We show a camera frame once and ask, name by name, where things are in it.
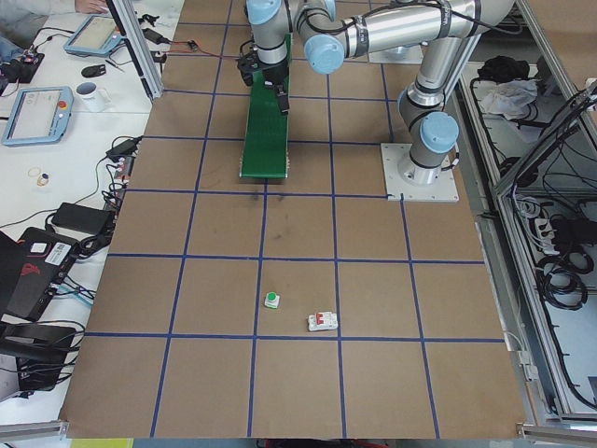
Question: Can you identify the red black power cable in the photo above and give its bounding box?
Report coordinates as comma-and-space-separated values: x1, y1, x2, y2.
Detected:
165, 40, 239, 60

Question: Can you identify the black power adapter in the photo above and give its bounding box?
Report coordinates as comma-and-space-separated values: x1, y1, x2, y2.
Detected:
51, 203, 114, 234

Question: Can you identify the teach pendant tablet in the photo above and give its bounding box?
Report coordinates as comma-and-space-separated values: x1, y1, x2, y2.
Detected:
1, 86, 74, 147
63, 15, 122, 58

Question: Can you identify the green conveyor belt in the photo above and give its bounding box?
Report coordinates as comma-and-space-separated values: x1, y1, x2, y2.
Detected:
240, 35, 292, 179

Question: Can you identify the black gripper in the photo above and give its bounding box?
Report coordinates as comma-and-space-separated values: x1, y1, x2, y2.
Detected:
237, 50, 289, 115

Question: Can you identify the green push button switch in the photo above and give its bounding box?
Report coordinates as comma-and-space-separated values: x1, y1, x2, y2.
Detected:
264, 291, 281, 309

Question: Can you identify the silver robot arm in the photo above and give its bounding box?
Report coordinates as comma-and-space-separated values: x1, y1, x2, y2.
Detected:
295, 0, 513, 186
237, 0, 345, 115

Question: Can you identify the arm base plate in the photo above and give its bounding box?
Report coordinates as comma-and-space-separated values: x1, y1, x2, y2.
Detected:
368, 45, 423, 64
381, 143, 459, 203

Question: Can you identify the white circuit breaker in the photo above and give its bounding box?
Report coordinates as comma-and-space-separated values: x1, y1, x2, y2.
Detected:
307, 311, 339, 332

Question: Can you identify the white mug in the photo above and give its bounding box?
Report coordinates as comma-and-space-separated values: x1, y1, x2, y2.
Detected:
76, 81, 112, 113

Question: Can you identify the aluminium frame post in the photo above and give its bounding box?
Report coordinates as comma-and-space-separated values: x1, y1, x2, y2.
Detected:
106, 0, 163, 100

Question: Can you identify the black laptop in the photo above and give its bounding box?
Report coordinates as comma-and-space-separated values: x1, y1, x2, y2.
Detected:
1, 227, 80, 322

